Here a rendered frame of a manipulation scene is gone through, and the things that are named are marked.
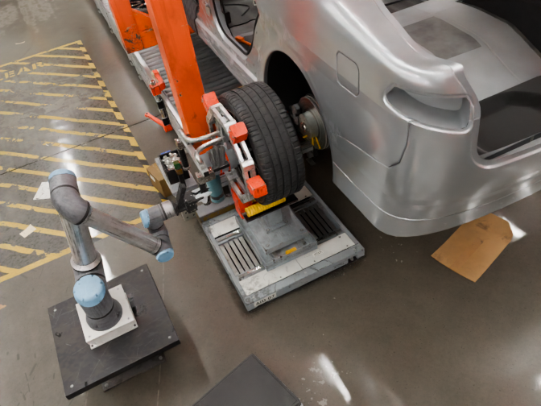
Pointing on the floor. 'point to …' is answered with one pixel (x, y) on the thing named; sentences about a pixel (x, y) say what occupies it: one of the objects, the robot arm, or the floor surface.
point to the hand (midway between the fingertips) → (208, 189)
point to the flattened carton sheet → (475, 246)
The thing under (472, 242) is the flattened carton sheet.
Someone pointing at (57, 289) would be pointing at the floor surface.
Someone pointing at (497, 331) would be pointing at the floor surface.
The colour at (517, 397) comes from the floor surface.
